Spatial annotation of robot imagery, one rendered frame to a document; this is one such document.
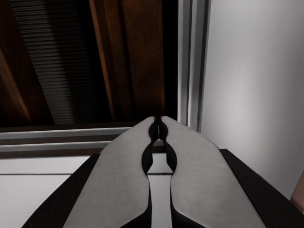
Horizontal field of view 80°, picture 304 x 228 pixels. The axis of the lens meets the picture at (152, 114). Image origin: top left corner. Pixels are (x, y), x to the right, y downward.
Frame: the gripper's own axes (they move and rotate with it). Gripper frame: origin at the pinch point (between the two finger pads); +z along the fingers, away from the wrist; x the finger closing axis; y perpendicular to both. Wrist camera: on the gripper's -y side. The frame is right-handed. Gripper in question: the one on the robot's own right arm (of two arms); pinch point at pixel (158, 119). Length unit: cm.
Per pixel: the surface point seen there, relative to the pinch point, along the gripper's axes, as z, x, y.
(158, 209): 0.7, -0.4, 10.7
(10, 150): 1.8, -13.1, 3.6
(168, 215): 0.7, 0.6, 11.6
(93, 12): 12.6, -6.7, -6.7
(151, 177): 0.7, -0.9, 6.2
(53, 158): 0.9, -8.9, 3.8
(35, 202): 0.8, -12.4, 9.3
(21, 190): 0.8, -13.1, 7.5
